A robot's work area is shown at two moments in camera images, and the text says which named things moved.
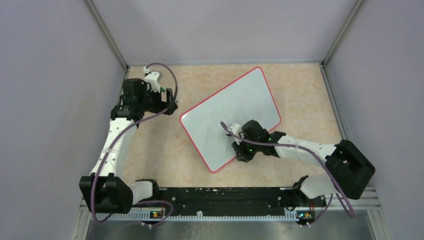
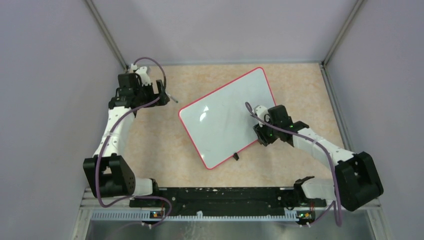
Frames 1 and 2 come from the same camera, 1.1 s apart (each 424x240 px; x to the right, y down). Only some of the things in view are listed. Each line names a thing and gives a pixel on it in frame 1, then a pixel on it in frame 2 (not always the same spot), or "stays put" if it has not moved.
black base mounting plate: [231, 200] stays put
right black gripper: [241, 155] → [262, 138]
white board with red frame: [248, 98] stays put
